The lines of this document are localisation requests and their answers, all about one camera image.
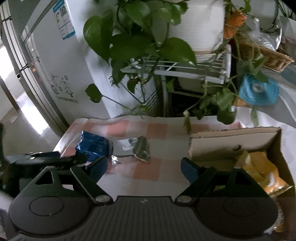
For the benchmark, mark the pink checkered tablecloth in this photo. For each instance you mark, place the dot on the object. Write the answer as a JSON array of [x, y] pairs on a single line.
[[162, 176]]

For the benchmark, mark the large white flower pot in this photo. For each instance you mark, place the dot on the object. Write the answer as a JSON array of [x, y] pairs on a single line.
[[195, 31]]

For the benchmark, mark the white square plant pot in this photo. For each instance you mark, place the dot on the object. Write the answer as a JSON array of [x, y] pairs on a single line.
[[288, 27]]

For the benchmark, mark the white metal plant stand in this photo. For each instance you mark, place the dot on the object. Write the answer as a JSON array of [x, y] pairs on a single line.
[[178, 86]]

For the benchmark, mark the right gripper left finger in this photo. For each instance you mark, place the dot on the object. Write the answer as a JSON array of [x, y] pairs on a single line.
[[88, 176]]

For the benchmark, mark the silver snack packet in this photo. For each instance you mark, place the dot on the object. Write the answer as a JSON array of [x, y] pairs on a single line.
[[131, 147]]

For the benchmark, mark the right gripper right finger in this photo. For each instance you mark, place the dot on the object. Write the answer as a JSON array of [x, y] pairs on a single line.
[[200, 178]]

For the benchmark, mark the blue ribbon roll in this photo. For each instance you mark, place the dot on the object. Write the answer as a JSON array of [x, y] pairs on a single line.
[[258, 93]]

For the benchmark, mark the white refrigerator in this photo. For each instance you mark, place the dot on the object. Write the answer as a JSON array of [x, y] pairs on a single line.
[[64, 76]]

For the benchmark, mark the cardboard box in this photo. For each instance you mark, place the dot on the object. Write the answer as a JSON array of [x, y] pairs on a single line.
[[278, 143]]

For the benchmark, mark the large pothos plant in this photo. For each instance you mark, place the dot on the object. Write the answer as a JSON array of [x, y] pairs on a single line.
[[133, 31]]

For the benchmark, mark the orange striped snack packet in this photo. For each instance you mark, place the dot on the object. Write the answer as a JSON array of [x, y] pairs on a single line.
[[263, 171]]

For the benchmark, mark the blue snack packet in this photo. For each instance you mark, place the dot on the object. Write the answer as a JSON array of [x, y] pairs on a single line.
[[91, 147]]

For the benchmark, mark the wicker basket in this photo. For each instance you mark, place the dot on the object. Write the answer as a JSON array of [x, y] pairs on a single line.
[[276, 61]]

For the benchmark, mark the clear plastic bags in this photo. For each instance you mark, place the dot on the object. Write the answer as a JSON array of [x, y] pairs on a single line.
[[269, 38]]

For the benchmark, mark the white patterned tablecloth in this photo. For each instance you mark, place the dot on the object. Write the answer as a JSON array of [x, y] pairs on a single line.
[[281, 114]]

